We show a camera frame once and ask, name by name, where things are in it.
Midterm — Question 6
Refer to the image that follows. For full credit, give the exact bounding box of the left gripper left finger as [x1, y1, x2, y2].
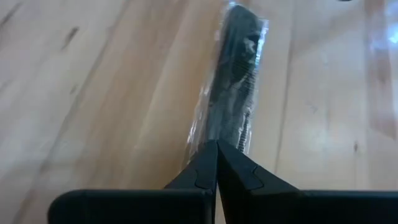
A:
[47, 139, 218, 224]

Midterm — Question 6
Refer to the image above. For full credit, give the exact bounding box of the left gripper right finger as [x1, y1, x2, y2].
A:
[216, 139, 398, 224]

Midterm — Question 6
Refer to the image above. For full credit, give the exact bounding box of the black comb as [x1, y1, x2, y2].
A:
[185, 2, 270, 164]

